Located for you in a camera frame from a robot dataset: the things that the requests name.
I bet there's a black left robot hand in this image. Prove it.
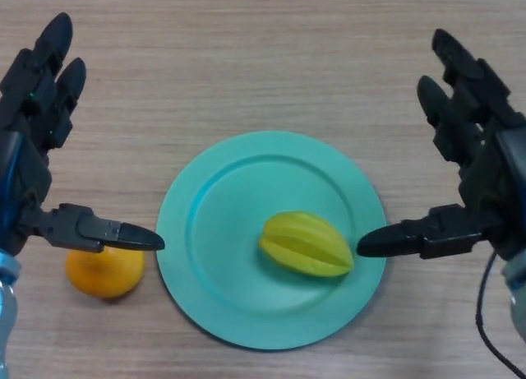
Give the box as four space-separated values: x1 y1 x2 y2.
0 12 166 257

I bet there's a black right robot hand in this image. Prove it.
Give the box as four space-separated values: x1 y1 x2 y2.
356 28 526 261

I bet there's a yellow starfruit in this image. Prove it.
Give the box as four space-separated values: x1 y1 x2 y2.
258 210 355 278

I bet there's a green round plate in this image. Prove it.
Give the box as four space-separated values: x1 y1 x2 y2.
155 131 389 351

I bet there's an orange pear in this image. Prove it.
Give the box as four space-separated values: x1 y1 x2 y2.
65 248 145 300

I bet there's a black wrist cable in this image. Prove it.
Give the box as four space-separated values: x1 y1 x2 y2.
474 251 521 379

